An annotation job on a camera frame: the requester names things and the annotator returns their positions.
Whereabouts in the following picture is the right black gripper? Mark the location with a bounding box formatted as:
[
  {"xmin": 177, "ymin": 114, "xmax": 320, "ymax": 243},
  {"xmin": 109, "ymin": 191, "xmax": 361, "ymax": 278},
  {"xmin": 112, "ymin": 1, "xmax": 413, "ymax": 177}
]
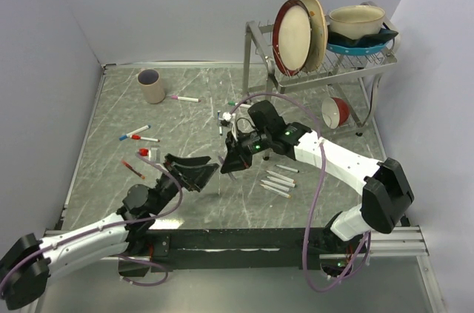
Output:
[{"xmin": 221, "ymin": 129, "xmax": 271, "ymax": 174}]

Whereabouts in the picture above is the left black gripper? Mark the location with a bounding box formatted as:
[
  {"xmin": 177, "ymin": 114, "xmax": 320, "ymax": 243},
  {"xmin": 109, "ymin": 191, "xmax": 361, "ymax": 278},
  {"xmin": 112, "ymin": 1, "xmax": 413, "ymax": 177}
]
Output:
[{"xmin": 150, "ymin": 153, "xmax": 218, "ymax": 215}]

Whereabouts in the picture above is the yellow cap marker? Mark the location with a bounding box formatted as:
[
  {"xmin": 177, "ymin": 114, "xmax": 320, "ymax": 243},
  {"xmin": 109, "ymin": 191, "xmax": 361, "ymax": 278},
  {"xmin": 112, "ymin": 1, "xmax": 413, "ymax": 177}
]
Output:
[{"xmin": 260, "ymin": 184, "xmax": 291, "ymax": 198}]

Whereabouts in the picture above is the black cap marker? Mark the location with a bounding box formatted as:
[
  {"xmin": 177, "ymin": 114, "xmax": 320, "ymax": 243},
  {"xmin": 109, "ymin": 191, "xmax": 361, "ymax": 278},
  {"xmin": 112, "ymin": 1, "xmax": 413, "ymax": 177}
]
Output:
[{"xmin": 276, "ymin": 164, "xmax": 299, "ymax": 173}]

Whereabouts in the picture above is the blue cap marker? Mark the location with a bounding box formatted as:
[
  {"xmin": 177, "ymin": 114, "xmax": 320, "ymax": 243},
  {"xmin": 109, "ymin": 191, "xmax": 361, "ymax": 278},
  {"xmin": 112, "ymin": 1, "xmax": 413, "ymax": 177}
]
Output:
[{"xmin": 217, "ymin": 110, "xmax": 223, "ymax": 136}]

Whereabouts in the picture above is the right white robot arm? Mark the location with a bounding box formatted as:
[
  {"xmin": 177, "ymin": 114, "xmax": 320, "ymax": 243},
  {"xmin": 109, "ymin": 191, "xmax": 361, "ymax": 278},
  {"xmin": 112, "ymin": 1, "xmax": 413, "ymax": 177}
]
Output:
[{"xmin": 220, "ymin": 100, "xmax": 414, "ymax": 252}]

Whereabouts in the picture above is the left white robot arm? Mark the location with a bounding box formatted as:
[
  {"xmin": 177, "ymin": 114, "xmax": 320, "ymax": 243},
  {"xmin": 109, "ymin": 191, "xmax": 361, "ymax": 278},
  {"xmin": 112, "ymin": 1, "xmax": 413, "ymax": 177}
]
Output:
[{"xmin": 1, "ymin": 154, "xmax": 219, "ymax": 311}]

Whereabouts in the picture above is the pink cap marker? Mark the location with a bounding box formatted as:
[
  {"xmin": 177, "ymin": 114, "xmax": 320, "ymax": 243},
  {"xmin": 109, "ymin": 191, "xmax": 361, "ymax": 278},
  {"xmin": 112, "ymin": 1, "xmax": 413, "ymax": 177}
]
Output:
[{"xmin": 170, "ymin": 95, "xmax": 201, "ymax": 103}]

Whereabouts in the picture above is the beige cylindrical cup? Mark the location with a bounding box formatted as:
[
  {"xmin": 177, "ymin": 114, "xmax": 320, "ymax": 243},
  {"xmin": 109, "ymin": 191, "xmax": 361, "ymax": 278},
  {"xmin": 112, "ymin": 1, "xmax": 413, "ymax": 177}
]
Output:
[{"xmin": 137, "ymin": 69, "xmax": 166, "ymax": 104}]

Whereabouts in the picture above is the red white bowl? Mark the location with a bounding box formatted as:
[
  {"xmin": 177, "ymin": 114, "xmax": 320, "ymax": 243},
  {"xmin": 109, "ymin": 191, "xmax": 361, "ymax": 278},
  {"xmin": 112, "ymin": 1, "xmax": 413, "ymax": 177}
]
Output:
[{"xmin": 321, "ymin": 97, "xmax": 350, "ymax": 129}]

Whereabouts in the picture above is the red rimmed white plate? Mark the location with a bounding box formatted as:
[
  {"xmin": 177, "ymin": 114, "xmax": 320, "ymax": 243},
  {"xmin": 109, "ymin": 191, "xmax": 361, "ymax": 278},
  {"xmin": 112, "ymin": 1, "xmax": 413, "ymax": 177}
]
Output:
[{"xmin": 272, "ymin": 0, "xmax": 313, "ymax": 76}]

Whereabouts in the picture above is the steel dish rack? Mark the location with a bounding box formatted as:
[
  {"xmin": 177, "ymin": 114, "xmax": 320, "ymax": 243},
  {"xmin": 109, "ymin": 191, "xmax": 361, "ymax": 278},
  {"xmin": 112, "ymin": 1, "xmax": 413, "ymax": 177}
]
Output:
[{"xmin": 242, "ymin": 21, "xmax": 401, "ymax": 139}]

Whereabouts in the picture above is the beige plate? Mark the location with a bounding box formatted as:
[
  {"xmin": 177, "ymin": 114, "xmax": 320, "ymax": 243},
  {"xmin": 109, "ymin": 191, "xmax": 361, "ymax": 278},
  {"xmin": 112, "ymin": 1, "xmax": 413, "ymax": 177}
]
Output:
[{"xmin": 301, "ymin": 0, "xmax": 328, "ymax": 73}]

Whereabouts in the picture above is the blue baking dish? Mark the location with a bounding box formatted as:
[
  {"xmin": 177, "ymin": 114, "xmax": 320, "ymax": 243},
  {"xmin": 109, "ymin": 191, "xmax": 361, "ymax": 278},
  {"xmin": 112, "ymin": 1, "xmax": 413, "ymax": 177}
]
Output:
[{"xmin": 327, "ymin": 24, "xmax": 398, "ymax": 56}]

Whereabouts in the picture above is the beige ceramic bowl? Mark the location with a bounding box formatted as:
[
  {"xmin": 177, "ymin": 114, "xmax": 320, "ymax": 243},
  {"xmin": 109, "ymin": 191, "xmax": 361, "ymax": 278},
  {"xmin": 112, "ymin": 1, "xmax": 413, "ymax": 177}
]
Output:
[{"xmin": 328, "ymin": 5, "xmax": 386, "ymax": 38}]

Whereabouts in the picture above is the dark blue cloth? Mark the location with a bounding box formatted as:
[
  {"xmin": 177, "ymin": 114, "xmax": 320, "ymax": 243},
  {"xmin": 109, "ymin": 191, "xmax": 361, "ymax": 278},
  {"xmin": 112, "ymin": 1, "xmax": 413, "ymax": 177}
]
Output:
[{"xmin": 327, "ymin": 23, "xmax": 398, "ymax": 48}]

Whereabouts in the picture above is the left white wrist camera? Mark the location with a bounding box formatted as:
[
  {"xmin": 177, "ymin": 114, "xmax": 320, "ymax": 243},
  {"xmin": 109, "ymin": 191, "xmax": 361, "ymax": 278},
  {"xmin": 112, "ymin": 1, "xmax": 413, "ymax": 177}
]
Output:
[{"xmin": 138, "ymin": 147, "xmax": 161, "ymax": 163}]

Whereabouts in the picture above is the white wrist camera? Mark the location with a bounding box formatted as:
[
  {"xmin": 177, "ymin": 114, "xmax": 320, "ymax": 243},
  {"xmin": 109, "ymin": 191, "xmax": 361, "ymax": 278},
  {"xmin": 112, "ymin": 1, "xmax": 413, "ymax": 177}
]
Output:
[
  {"xmin": 138, "ymin": 147, "xmax": 161, "ymax": 163},
  {"xmin": 220, "ymin": 112, "xmax": 236, "ymax": 134}
]

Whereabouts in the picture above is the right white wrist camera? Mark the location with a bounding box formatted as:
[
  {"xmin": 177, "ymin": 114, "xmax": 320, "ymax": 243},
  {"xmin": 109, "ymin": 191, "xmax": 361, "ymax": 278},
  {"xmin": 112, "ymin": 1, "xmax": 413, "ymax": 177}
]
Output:
[{"xmin": 220, "ymin": 112, "xmax": 236, "ymax": 134}]

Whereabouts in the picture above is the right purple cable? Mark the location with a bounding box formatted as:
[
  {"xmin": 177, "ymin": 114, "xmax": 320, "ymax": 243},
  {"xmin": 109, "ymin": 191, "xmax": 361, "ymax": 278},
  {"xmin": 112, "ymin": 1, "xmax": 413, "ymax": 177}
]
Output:
[{"xmin": 229, "ymin": 92, "xmax": 373, "ymax": 293}]

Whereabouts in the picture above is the black base frame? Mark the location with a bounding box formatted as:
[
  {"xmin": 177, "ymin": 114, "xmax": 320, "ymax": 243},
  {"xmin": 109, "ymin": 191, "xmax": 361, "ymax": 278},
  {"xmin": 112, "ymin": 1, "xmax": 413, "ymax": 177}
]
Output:
[{"xmin": 107, "ymin": 216, "xmax": 371, "ymax": 279}]

